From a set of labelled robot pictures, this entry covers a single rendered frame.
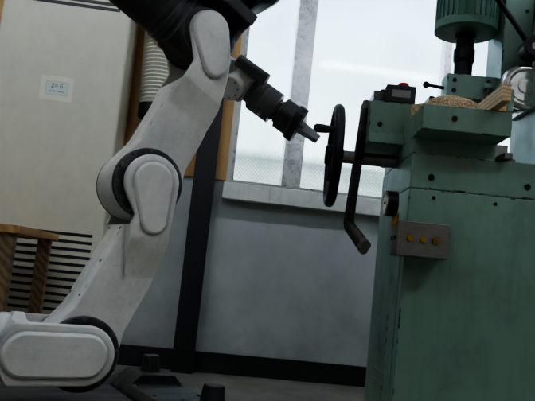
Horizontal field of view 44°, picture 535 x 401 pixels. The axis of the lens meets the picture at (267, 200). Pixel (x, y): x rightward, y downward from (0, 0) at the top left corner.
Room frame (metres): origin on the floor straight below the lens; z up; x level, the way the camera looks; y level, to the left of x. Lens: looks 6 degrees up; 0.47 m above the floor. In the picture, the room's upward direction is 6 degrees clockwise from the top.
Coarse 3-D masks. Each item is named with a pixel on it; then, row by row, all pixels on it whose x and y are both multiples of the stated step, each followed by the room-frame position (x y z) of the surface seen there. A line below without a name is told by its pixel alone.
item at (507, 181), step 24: (408, 168) 1.64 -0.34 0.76; (432, 168) 1.60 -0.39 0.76; (456, 168) 1.60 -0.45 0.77; (480, 168) 1.60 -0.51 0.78; (504, 168) 1.60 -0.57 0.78; (528, 168) 1.60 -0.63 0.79; (384, 192) 2.00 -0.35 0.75; (456, 192) 1.61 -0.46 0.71; (480, 192) 1.60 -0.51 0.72; (504, 192) 1.60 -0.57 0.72; (528, 192) 1.60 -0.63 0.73
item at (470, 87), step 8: (448, 80) 1.79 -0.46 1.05; (456, 80) 1.78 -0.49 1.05; (464, 80) 1.79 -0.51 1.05; (472, 80) 1.79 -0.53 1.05; (480, 80) 1.79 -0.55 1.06; (448, 88) 1.79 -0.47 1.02; (456, 88) 1.79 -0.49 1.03; (464, 88) 1.79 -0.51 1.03; (472, 88) 1.79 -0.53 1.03; (480, 88) 1.79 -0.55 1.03; (464, 96) 1.79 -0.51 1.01; (472, 96) 1.79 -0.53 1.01; (480, 96) 1.79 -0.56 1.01
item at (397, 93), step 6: (390, 84) 1.75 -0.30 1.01; (390, 90) 1.75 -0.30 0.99; (396, 90) 1.75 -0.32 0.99; (402, 90) 1.75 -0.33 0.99; (408, 90) 1.75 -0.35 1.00; (414, 90) 1.75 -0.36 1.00; (372, 96) 1.83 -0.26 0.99; (378, 96) 1.79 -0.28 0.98; (384, 96) 1.79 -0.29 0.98; (390, 96) 1.75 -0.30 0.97; (396, 96) 1.75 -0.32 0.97; (402, 96) 1.75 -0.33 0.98; (408, 96) 1.75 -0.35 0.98; (414, 96) 1.75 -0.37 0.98; (396, 102) 1.75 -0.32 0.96; (402, 102) 1.75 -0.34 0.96; (408, 102) 1.75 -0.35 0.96; (414, 102) 1.75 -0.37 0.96
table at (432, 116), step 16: (416, 112) 1.59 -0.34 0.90; (432, 112) 1.52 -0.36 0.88; (448, 112) 1.52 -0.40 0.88; (464, 112) 1.52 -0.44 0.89; (480, 112) 1.52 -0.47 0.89; (496, 112) 1.52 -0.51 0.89; (416, 128) 1.58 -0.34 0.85; (432, 128) 1.52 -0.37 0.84; (448, 128) 1.52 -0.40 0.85; (464, 128) 1.52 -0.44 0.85; (480, 128) 1.52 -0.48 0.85; (496, 128) 1.52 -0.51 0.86; (368, 144) 1.77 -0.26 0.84; (384, 144) 1.75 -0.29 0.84; (400, 144) 1.73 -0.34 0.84; (496, 144) 1.61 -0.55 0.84
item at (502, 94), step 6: (504, 84) 1.44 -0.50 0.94; (510, 84) 1.44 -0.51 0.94; (498, 90) 1.46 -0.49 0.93; (504, 90) 1.44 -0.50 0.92; (510, 90) 1.44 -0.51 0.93; (492, 96) 1.50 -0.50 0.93; (498, 96) 1.46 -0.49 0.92; (504, 96) 1.44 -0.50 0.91; (510, 96) 1.44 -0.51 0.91; (480, 102) 1.60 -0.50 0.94; (486, 102) 1.54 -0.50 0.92; (492, 102) 1.50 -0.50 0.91; (498, 102) 1.46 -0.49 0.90; (504, 102) 1.45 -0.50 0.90; (480, 108) 1.59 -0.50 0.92; (486, 108) 1.54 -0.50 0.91; (492, 108) 1.51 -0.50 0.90; (498, 108) 1.50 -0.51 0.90
